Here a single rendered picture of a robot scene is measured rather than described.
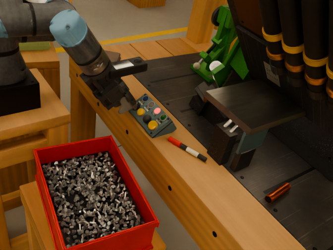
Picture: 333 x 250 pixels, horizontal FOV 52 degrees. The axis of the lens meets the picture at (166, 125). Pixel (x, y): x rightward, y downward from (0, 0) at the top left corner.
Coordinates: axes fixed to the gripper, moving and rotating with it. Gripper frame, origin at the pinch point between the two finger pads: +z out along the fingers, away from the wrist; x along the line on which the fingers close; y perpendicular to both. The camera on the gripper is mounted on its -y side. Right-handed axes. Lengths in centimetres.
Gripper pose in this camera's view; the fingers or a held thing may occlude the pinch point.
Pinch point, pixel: (135, 104)
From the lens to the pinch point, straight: 103.4
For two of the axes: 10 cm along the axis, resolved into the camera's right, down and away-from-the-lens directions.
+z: 3.3, 5.1, 7.9
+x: 5.5, 5.8, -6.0
